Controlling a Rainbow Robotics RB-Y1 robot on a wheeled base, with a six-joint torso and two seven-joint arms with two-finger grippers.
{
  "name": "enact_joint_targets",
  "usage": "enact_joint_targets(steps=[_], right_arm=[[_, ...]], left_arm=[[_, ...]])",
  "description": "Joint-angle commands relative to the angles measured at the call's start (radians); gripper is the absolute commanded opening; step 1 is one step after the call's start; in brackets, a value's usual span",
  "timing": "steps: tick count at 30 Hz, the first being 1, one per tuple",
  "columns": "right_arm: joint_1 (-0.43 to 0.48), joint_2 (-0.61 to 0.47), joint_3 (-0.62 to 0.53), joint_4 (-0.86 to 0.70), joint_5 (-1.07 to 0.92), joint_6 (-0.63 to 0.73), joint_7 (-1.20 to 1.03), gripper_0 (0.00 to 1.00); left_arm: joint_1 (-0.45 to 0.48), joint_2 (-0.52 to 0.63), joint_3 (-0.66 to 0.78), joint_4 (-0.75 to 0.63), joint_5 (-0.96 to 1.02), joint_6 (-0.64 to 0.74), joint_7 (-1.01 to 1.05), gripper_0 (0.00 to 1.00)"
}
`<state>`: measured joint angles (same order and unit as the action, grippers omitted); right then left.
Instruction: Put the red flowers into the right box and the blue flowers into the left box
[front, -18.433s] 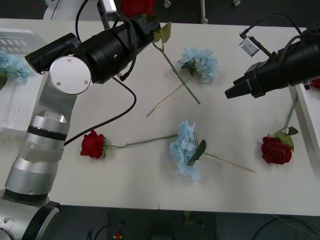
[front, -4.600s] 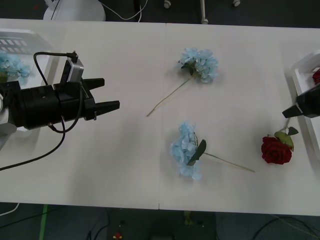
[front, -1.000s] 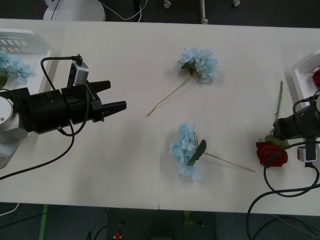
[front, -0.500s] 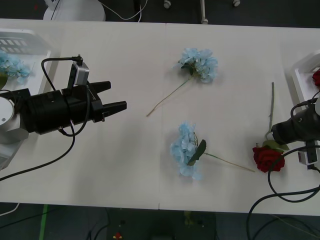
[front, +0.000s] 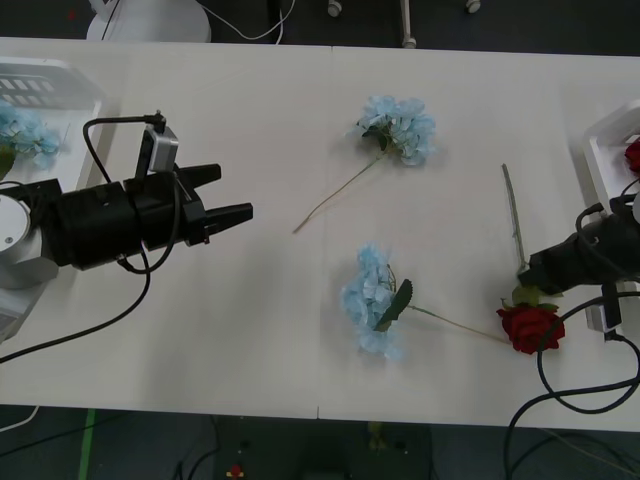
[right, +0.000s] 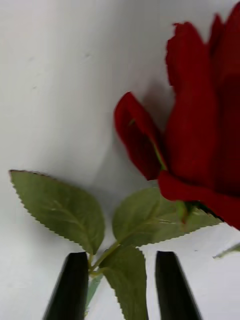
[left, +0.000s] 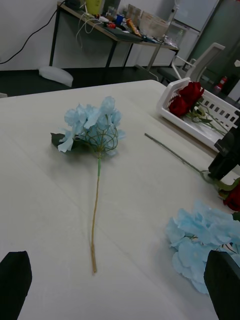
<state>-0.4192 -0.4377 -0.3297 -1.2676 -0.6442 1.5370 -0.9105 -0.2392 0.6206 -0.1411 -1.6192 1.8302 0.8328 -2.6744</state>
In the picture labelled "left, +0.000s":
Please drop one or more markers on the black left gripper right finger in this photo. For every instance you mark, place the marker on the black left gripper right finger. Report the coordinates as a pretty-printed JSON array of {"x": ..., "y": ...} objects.
[{"x": 225, "y": 285}]

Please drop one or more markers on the red fire extinguisher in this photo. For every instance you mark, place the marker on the red fire extinguisher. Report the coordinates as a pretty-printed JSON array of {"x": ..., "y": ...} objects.
[{"x": 221, "y": 83}]

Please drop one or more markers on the white plastic bag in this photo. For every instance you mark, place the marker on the white plastic bag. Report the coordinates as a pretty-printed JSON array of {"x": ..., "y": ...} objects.
[{"x": 56, "y": 75}]

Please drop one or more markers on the white board on stand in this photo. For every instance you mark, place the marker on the white board on stand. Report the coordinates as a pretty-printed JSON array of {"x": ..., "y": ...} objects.
[{"x": 192, "y": 12}]

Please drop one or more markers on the shallow white box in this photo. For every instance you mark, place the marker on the shallow white box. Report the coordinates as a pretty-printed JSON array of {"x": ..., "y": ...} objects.
[{"x": 163, "y": 110}]

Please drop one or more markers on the pale blue flower, bare stem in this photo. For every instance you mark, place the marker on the pale blue flower, bare stem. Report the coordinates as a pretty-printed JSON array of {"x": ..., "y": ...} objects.
[{"x": 85, "y": 117}]

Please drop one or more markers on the red rose with long stem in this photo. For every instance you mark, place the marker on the red rose with long stem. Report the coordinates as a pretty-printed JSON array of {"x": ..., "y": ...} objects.
[{"x": 191, "y": 91}]

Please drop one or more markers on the white office chair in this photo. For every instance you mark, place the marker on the white office chair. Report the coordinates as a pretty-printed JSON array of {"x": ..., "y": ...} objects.
[{"x": 212, "y": 53}]

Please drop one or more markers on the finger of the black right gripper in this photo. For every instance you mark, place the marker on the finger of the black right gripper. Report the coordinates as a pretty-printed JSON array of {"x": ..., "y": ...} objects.
[{"x": 221, "y": 166}]

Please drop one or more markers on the pale blue flower, large leaf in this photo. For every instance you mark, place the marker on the pale blue flower, large leaf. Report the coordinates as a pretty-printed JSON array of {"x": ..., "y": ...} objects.
[{"x": 197, "y": 230}]

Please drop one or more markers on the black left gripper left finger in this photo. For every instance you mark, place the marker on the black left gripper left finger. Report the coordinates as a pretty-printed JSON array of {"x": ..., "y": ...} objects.
[{"x": 13, "y": 282}]

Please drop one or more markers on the cluttered black-framed desk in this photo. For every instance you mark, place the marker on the cluttered black-framed desk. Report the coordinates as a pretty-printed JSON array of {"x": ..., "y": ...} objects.
[{"x": 117, "y": 35}]

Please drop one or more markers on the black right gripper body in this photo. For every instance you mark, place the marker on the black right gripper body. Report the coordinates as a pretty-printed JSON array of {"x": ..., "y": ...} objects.
[{"x": 230, "y": 142}]

